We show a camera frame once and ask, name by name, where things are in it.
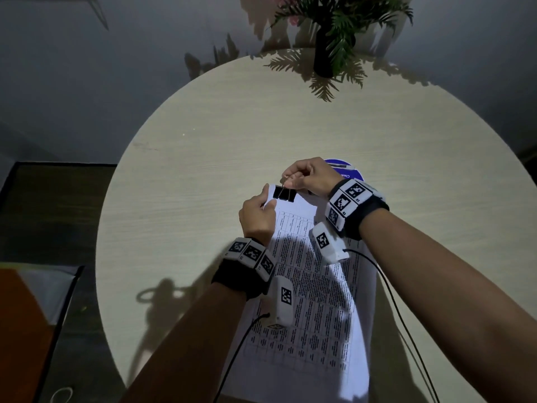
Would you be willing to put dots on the person's right hand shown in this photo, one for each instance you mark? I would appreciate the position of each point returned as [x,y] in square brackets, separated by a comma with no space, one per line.
[314,176]

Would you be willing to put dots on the person's left hand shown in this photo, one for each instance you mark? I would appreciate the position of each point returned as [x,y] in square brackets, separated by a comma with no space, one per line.
[258,220]

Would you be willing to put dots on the black binder clip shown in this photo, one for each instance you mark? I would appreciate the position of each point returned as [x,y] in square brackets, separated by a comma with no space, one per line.
[284,193]

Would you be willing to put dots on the stack of white printed papers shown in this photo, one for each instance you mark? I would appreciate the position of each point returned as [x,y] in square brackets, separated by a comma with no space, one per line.
[323,323]

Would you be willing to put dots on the person's left forearm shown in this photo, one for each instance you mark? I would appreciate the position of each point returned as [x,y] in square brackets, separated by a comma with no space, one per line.
[193,348]

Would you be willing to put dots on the person's right forearm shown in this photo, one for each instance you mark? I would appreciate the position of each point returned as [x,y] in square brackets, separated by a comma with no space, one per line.
[453,297]

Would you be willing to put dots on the round blue sticker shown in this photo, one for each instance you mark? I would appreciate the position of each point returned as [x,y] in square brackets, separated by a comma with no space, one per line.
[350,167]

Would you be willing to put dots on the black marker-tagged left wristband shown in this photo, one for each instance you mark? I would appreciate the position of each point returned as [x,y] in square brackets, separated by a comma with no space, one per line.
[243,268]

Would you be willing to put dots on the black marker-tagged wristband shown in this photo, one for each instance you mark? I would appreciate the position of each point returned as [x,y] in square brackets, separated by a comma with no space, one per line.
[361,205]
[243,268]

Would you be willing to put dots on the black marker-tagged right wristband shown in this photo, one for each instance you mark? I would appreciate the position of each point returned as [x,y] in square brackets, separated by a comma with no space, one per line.
[361,205]

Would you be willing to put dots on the black vase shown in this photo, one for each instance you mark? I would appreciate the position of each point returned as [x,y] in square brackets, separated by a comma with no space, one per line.
[323,58]

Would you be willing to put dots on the pink artificial flower bouquet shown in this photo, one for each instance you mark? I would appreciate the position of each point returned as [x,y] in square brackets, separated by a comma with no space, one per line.
[344,20]

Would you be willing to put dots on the orange chair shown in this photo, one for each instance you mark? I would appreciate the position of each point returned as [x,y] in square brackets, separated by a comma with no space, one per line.
[25,331]

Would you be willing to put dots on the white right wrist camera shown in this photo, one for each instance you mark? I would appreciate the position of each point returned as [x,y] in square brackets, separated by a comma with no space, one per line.
[329,243]

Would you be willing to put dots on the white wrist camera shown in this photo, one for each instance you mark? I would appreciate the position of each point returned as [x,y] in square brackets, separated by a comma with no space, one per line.
[329,243]
[281,302]

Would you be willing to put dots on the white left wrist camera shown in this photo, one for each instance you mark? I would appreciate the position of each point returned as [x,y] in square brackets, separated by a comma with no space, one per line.
[281,302]

